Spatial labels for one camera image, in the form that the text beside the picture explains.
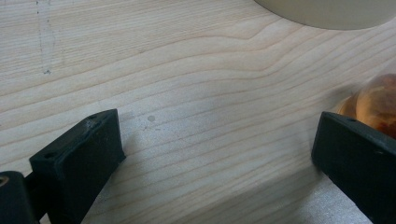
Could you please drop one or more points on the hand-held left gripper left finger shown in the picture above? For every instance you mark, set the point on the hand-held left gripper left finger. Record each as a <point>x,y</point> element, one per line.
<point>77,161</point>

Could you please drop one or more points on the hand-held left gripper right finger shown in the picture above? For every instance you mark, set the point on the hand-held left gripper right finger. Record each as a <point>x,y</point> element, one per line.
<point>358,155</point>

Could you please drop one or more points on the orange translucent round object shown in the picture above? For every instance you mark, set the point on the orange translucent round object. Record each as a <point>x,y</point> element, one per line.
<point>375,104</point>

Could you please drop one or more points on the cream round bowl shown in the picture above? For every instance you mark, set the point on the cream round bowl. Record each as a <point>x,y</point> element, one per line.
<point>327,14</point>

